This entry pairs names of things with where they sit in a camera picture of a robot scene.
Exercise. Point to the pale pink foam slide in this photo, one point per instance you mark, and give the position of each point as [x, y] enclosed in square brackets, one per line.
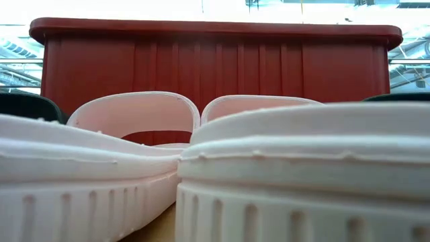
[302, 174]
[84, 168]

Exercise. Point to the black foam slide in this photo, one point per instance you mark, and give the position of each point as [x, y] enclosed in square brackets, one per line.
[403, 97]
[27, 106]

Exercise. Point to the red ribbed plastic bin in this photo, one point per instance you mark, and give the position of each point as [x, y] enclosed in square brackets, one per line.
[235, 67]

